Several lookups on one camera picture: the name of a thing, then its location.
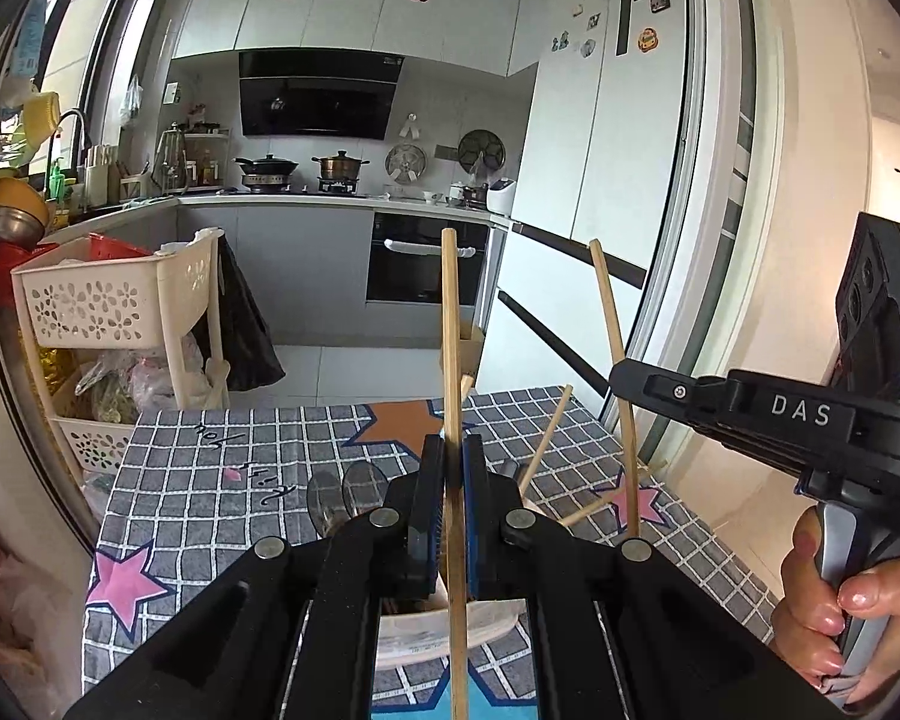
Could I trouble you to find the bronze cooking pot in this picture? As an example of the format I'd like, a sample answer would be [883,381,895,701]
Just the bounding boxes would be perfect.
[312,149,367,184]

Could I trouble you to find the black range hood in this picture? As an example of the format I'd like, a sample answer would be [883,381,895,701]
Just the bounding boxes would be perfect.
[238,47,404,140]

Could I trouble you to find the white upper cabinets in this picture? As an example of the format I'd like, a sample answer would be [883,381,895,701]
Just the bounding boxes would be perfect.
[173,0,523,76]

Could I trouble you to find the beige plastic storage cart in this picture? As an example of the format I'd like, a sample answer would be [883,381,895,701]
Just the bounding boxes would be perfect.
[11,227,230,476]

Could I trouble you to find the kitchen faucet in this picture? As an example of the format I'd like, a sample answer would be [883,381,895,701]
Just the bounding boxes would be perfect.
[43,107,92,192]

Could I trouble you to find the black hanging bag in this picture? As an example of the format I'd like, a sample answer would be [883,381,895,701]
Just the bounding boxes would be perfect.
[217,238,286,392]

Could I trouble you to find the plain wooden chopstick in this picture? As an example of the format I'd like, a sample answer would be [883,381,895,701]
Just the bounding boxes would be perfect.
[518,383,574,497]

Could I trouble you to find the yellow bowl stack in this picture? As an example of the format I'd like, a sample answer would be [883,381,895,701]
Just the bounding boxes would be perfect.
[0,177,50,247]

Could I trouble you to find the beige utensil holder caddy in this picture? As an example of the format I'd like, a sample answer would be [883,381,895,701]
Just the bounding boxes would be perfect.
[375,600,526,671]

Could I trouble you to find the small cardboard box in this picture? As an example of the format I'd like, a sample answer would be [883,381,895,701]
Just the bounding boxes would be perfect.
[439,322,484,379]

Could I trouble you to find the black built-in oven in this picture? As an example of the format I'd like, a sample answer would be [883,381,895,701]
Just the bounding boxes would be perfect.
[365,213,489,305]

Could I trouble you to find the black wok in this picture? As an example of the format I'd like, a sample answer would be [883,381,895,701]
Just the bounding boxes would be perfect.
[233,154,297,192]

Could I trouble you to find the person right hand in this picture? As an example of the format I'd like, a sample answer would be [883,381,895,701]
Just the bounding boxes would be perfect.
[770,509,900,710]

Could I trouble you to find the black handled clear spoon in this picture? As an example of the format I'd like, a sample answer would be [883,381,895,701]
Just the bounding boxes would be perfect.
[341,461,388,518]
[307,472,351,538]

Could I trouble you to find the white refrigerator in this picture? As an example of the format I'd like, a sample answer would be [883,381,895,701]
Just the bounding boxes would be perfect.
[476,0,688,415]

